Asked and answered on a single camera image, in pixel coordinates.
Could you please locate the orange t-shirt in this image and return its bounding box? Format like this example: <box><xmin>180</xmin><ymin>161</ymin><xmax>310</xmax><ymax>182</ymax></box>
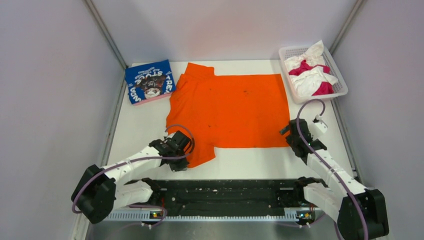
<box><xmin>166</xmin><ymin>63</ymin><xmax>290</xmax><ymax>168</ymax></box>

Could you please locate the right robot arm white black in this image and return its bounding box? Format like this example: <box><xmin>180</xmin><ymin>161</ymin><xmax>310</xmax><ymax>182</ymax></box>
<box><xmin>280</xmin><ymin>118</ymin><xmax>390</xmax><ymax>240</ymax></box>

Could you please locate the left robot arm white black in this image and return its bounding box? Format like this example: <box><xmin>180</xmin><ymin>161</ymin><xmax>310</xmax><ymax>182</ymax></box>
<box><xmin>71</xmin><ymin>130</ymin><xmax>195</xmax><ymax>224</ymax></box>

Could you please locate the folded pink t-shirt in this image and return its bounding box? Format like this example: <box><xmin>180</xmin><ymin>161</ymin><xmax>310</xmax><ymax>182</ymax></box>
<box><xmin>134</xmin><ymin>92</ymin><xmax>173</xmax><ymax>106</ymax></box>

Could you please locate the white and pink crumpled t-shirt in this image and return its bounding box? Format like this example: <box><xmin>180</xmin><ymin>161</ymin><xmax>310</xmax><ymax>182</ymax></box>
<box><xmin>284</xmin><ymin>40</ymin><xmax>339</xmax><ymax>98</ymax></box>

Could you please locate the white plastic basket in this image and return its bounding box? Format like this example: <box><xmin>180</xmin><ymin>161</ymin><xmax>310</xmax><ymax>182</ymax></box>
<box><xmin>278</xmin><ymin>40</ymin><xmax>349</xmax><ymax>104</ymax></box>

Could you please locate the folded blue printed t-shirt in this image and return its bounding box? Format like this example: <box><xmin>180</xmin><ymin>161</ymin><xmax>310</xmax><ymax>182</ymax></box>
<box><xmin>125</xmin><ymin>59</ymin><xmax>176</xmax><ymax>105</ymax></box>

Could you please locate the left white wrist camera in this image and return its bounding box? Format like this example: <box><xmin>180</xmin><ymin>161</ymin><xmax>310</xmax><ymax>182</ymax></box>
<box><xmin>163</xmin><ymin>132</ymin><xmax>176</xmax><ymax>139</ymax></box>

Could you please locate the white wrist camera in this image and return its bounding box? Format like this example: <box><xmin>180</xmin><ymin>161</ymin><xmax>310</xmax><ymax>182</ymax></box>
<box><xmin>163</xmin><ymin>132</ymin><xmax>176</xmax><ymax>139</ymax></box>
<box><xmin>311</xmin><ymin>114</ymin><xmax>329</xmax><ymax>138</ymax></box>

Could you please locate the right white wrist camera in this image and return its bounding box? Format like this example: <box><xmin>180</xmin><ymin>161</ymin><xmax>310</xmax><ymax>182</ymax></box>
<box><xmin>311</xmin><ymin>114</ymin><xmax>329</xmax><ymax>138</ymax></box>

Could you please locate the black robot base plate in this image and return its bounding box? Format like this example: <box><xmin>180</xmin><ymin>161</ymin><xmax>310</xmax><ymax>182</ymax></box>
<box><xmin>106</xmin><ymin>177</ymin><xmax>325</xmax><ymax>222</ymax></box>

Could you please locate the aluminium rail frame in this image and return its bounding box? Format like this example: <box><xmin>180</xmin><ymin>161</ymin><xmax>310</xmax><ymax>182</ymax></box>
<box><xmin>79</xmin><ymin>187</ymin><xmax>382</xmax><ymax>223</ymax></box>

